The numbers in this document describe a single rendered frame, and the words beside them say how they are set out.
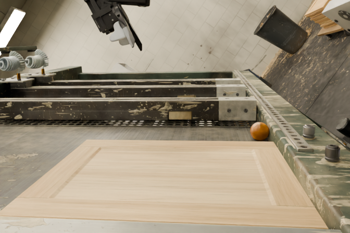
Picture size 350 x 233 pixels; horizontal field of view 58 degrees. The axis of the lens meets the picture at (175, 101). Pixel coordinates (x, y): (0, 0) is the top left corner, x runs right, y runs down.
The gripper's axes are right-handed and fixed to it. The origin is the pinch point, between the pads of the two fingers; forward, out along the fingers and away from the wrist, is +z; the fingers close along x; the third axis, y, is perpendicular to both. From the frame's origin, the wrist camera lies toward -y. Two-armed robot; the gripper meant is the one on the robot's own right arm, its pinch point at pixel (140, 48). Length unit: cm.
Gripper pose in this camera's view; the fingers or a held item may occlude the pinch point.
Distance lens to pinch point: 91.2
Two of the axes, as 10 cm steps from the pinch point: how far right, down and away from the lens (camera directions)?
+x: -0.4, 1.0, -9.9
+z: 4.8, 8.8, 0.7
